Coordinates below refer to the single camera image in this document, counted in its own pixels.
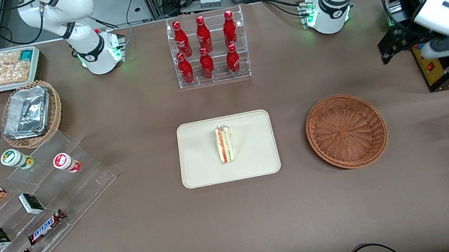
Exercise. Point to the clear acrylic stepped display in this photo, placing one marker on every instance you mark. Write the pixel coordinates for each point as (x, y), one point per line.
(83, 185)

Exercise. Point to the stacked aluminium foil trays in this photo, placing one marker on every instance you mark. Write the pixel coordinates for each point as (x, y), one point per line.
(27, 112)

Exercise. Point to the clear acrylic bottle rack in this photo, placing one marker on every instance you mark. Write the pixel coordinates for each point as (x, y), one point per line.
(222, 78)

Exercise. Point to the clear cracker packet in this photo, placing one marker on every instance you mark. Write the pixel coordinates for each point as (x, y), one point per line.
(8, 58)
(6, 74)

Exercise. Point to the red cola bottle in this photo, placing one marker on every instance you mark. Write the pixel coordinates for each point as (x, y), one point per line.
(206, 64)
(233, 61)
(185, 70)
(181, 39)
(230, 29)
(203, 35)

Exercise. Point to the brown wicker basket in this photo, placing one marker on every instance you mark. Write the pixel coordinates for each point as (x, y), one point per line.
(346, 133)

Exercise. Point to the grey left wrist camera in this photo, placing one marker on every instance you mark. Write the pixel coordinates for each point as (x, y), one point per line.
(428, 51)

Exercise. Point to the cream plastic tray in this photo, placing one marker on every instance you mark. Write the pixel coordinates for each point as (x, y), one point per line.
(203, 159)

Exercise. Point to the white snack box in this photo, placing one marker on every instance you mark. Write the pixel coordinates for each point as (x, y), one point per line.
(37, 69)

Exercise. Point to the green lid yogurt cup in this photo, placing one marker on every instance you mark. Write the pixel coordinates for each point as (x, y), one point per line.
(13, 158)

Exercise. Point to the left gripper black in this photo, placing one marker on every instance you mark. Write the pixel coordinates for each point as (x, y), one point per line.
(407, 34)

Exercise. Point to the red lid yogurt cup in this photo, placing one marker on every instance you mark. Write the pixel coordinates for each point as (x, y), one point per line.
(63, 161)

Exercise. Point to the light wicker basket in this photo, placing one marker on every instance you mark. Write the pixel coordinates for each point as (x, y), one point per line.
(56, 110)

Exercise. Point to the triangular sandwich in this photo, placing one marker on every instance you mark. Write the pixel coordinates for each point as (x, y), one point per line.
(224, 145)

